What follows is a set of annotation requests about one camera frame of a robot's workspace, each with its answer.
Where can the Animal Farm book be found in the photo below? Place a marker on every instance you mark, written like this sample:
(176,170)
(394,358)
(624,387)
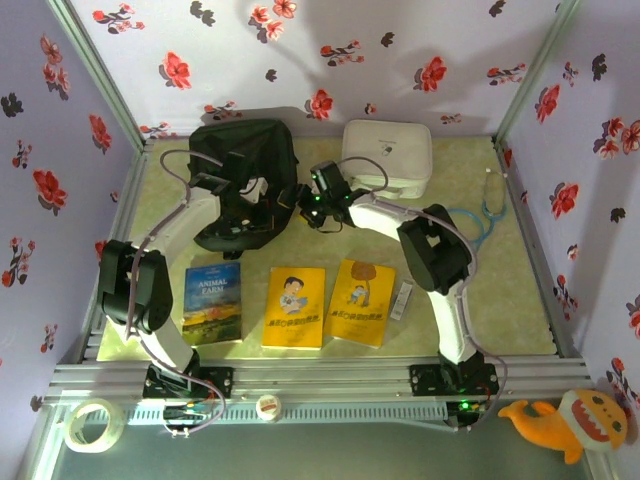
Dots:
(212,305)

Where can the aluminium frame post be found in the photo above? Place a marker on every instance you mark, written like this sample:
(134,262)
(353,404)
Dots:
(95,65)
(537,65)

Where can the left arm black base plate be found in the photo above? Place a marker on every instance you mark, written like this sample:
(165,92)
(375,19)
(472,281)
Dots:
(222,380)

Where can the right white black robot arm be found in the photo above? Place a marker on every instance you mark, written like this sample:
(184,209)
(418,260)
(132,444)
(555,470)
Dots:
(452,325)

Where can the orange plush monster toy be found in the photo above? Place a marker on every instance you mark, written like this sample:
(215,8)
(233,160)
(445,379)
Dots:
(555,425)

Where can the blue stethoscope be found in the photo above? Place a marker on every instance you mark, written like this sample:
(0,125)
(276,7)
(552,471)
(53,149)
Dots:
(492,212)

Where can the green marbled table mat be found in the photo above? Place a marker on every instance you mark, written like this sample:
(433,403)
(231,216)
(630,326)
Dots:
(310,250)

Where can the black backpack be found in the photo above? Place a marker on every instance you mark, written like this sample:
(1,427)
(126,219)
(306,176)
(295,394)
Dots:
(270,150)

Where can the small white tape roll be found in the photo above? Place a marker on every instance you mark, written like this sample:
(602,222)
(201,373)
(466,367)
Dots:
(268,407)

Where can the clear adhesive tape roll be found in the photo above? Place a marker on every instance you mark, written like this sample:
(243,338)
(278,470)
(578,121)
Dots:
(116,417)

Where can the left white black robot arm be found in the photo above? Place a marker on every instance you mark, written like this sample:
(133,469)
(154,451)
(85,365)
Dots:
(167,227)

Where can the white medical case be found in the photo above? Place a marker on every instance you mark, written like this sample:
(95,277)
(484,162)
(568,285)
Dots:
(395,150)

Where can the small white packet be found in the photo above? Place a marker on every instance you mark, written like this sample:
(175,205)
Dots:
(401,300)

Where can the yellow book with reading boy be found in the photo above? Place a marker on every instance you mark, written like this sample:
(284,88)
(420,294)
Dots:
(293,310)

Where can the yellow book with tree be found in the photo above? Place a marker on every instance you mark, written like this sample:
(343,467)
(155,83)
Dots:
(359,305)

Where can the aluminium frame rail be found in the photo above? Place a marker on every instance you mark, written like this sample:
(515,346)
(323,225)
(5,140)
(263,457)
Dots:
(320,380)

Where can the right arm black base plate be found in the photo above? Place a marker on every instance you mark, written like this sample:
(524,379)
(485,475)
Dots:
(422,380)

